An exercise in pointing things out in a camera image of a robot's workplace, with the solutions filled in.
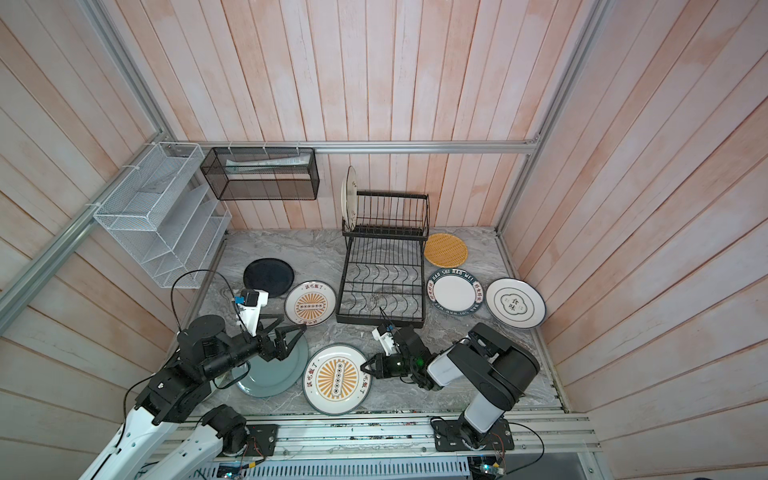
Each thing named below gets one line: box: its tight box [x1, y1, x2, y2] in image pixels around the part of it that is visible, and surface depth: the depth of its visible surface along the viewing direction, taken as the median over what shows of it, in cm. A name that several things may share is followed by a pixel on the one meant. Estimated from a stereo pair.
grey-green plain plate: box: [238, 334, 309, 398], surface depth 81 cm
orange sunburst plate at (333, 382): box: [302, 343, 373, 416], surface depth 84 cm
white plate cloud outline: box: [500, 293, 528, 315], surface depth 100 cm
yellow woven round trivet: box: [424, 233, 468, 269], surface depth 116 cm
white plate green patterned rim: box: [426, 268, 485, 317], surface depth 103 cm
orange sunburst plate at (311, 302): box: [284, 280, 337, 327], surface depth 100 cm
